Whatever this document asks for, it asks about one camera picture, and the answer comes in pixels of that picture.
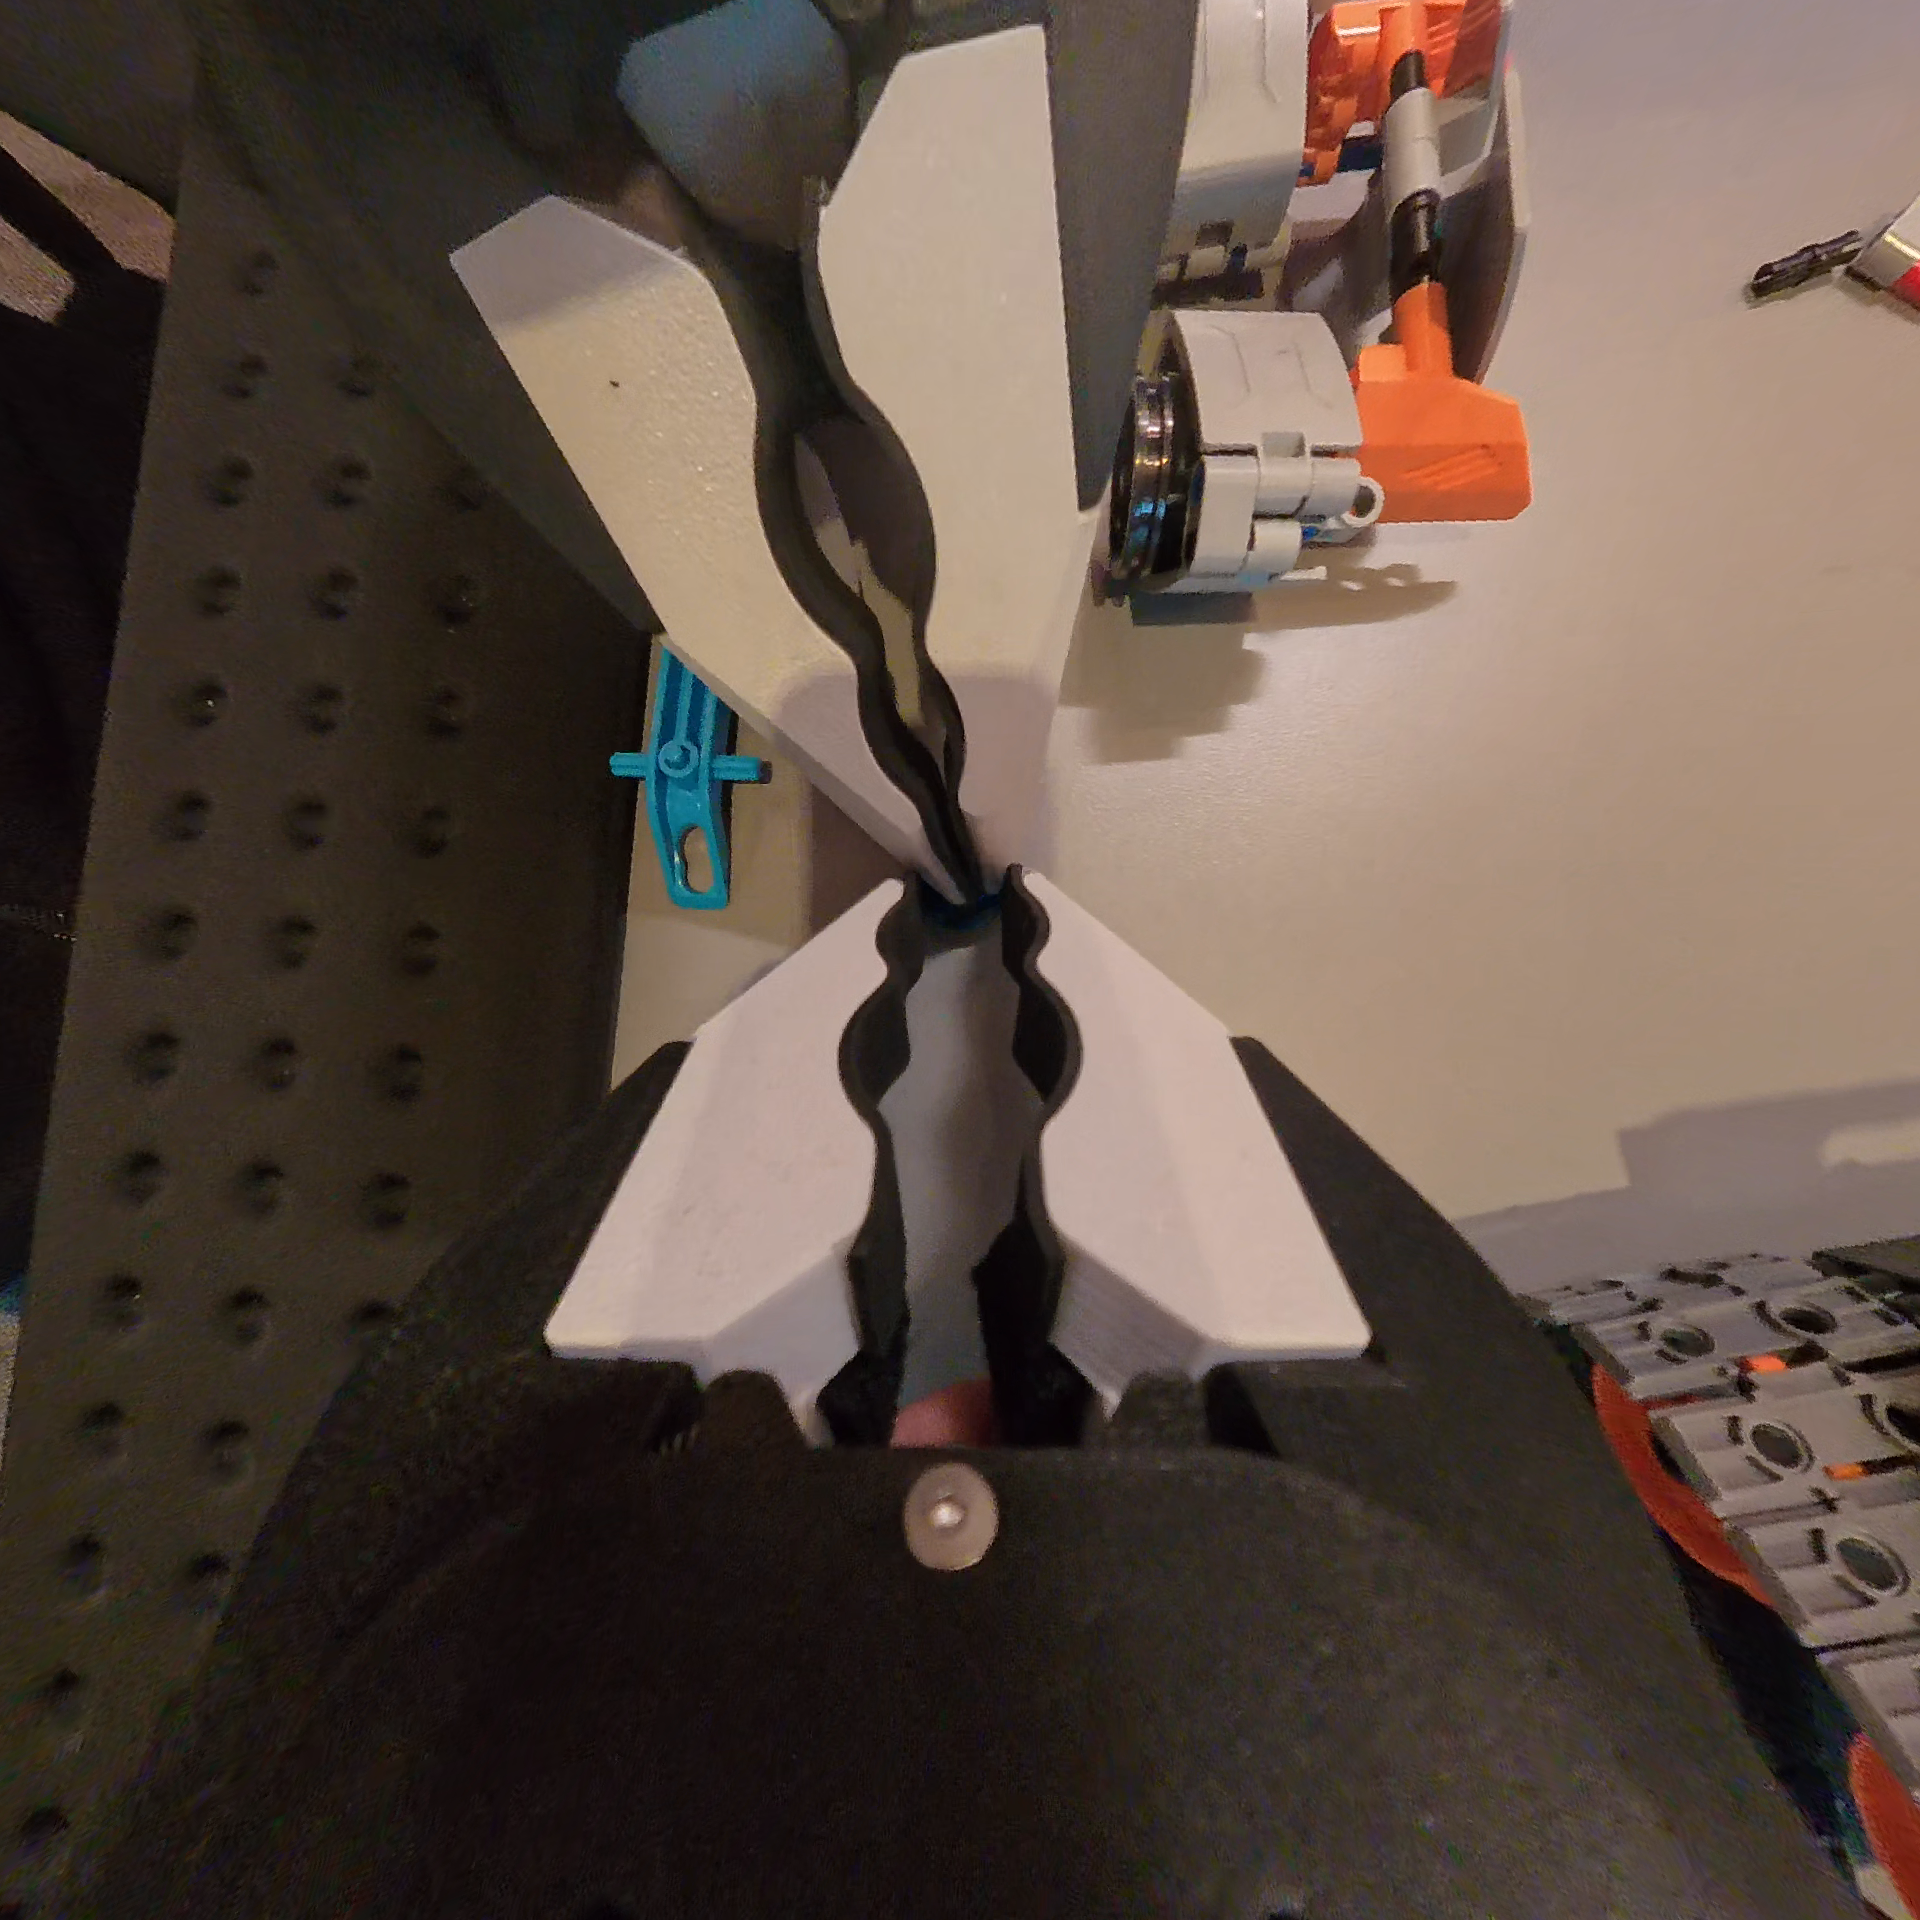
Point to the light blue toy frame piece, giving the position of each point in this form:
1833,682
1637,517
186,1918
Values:
690,780

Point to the black perforated mat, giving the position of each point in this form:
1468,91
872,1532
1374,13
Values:
299,902

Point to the translucent blue round toy stud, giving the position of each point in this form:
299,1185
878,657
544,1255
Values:
951,904

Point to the small black white red connector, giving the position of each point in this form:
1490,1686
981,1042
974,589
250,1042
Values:
1808,263

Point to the grey wheel module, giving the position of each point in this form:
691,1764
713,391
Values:
1272,391

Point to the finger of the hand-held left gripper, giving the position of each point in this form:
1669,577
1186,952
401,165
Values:
648,406
959,300

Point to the person's right hand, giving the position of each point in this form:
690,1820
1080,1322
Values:
948,1422

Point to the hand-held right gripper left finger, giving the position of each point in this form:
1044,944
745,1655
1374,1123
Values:
722,1201

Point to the grey orange tracked toy robot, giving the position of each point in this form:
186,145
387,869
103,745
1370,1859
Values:
1698,1336

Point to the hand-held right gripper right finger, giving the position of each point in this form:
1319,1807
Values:
1202,1201

